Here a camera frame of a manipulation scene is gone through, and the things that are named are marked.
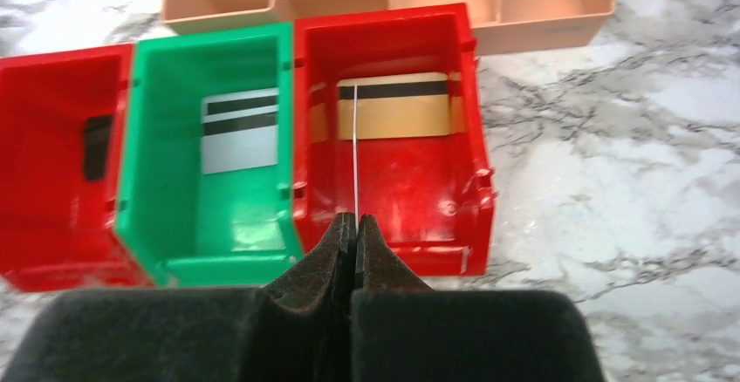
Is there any green plastic bin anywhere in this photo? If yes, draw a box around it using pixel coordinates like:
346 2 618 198
115 23 304 287

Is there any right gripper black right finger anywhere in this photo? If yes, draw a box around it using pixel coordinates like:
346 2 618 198
350 215 604 381

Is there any gold card in bin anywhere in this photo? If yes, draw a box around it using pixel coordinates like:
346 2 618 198
309 72 467 143

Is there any red plastic bin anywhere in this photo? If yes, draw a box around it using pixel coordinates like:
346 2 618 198
292 3 496 276
1 44 150 292

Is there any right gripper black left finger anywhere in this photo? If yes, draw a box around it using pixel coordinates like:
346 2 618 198
3 213 356 381

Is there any right red plastic bin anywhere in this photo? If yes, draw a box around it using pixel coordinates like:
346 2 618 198
292 3 496 276

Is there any black card in bin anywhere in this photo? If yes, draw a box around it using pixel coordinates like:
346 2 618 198
82 114 113 182

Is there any left red plastic bin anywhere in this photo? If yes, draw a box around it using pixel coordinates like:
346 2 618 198
1 44 150 292

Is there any silver striped card in bin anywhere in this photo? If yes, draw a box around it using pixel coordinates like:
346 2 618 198
201 87 279 174

